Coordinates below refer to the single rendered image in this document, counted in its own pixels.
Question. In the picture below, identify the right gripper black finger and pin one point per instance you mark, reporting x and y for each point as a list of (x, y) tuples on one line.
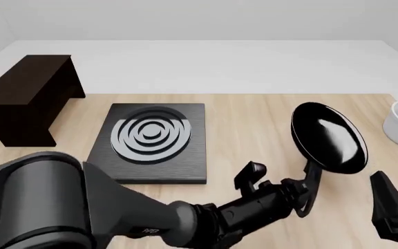
[(390, 197)]

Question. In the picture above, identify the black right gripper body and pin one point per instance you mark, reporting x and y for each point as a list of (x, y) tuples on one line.
[(397, 229)]

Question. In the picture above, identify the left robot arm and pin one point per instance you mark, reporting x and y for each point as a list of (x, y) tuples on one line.
[(47, 197)]

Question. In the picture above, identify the flat black stove plate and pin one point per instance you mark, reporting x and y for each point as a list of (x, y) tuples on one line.
[(171, 166)]

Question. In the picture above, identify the black frying pan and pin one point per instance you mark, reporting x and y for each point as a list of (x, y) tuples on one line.
[(330, 140)]

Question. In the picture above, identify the dark wooden cabinet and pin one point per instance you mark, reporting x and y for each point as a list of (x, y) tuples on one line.
[(26, 85)]

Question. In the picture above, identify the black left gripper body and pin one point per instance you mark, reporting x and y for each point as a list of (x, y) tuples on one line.
[(290, 193)]

